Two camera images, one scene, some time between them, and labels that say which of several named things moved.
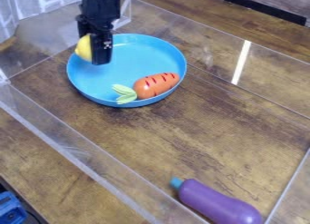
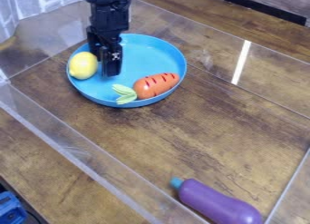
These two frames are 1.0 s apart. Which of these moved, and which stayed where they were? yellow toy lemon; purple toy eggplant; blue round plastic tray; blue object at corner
Moved: yellow toy lemon
Stayed: blue round plastic tray; blue object at corner; purple toy eggplant
